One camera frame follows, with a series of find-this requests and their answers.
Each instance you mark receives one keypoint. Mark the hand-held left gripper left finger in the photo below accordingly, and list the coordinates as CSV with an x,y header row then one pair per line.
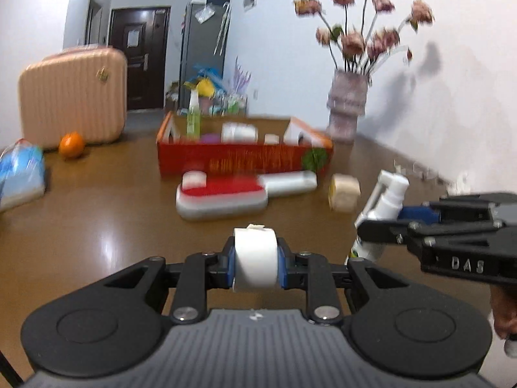
x,y
231,266

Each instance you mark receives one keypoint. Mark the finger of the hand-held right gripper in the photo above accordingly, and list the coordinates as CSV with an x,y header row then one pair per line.
x,y
418,214
379,231

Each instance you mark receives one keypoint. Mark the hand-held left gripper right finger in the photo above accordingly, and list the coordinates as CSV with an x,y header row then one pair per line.
x,y
283,266

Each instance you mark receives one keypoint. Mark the white tape roll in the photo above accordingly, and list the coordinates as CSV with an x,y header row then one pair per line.
x,y
256,258

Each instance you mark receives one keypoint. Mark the small white spray bottle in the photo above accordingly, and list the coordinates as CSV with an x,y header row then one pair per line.
x,y
387,200

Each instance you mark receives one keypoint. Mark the red cardboard box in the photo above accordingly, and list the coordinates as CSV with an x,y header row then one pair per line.
x,y
242,161

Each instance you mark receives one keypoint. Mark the large white bottle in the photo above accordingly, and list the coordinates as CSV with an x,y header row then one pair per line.
x,y
238,132

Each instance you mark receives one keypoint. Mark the green spray bottle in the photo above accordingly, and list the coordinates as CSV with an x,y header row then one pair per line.
x,y
193,123

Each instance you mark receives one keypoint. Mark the person's right hand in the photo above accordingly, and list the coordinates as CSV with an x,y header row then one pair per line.
x,y
504,311

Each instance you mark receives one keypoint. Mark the crumpled white tissue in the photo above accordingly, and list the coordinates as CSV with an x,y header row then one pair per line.
x,y
458,182

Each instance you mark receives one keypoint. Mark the beige cube box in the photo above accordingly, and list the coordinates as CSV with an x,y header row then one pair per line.
x,y
344,193

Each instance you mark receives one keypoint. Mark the red and white long case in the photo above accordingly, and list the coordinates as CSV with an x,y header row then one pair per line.
x,y
226,202

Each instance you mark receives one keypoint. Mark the small white jar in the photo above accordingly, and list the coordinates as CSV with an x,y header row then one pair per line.
x,y
194,179

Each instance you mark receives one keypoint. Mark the pink textured vase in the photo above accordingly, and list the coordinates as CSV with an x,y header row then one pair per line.
x,y
347,105

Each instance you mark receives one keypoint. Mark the pile of small containers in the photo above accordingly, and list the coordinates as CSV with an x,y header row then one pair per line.
x,y
228,105

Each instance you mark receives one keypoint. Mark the dried rose bouquet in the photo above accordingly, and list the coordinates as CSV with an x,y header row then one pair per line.
x,y
353,42

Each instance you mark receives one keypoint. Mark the yellow and blue toy pile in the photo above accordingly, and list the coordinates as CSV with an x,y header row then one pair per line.
x,y
204,83

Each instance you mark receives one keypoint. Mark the purple lavender bunch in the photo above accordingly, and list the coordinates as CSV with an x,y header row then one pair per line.
x,y
239,79

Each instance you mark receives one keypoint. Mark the orange fruit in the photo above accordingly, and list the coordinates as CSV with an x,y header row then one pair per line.
x,y
72,145

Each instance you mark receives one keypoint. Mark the dark entrance door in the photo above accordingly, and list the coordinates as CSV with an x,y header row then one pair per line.
x,y
139,72

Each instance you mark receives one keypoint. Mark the grey refrigerator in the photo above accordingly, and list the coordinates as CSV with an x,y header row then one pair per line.
x,y
198,48

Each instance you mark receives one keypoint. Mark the blue tissue pack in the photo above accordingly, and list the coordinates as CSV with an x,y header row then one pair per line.
x,y
20,176

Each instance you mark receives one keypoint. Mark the pink suitcase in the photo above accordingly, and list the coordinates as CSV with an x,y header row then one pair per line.
x,y
72,97

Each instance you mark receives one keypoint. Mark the hanging white strips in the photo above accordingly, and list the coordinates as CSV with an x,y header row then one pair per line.
x,y
223,28

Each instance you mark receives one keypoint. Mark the paper notice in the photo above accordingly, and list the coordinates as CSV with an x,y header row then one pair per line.
x,y
133,37

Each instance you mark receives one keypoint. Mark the clear plastic bag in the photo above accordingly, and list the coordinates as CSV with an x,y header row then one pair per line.
x,y
204,13

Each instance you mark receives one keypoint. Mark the side room door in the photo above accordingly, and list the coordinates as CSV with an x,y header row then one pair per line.
x,y
94,20

